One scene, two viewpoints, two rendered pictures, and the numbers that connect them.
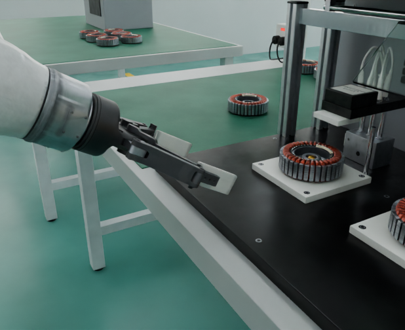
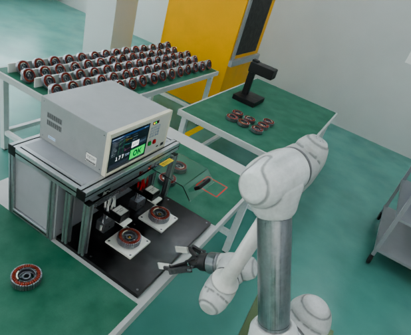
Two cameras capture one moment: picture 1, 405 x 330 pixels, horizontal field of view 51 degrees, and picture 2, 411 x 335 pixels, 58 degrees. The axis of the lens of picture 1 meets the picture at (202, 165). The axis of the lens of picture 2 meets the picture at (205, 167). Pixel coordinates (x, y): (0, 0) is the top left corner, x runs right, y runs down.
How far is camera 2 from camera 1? 1.89 m
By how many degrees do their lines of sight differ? 107
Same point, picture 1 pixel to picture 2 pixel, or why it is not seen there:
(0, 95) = not seen: hidden behind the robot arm
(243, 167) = (130, 262)
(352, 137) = (107, 224)
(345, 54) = (60, 206)
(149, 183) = (149, 296)
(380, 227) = (159, 226)
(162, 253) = not seen: outside the picture
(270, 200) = (152, 251)
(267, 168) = (133, 252)
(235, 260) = (181, 258)
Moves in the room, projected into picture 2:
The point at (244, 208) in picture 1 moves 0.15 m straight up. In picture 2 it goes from (161, 257) to (168, 233)
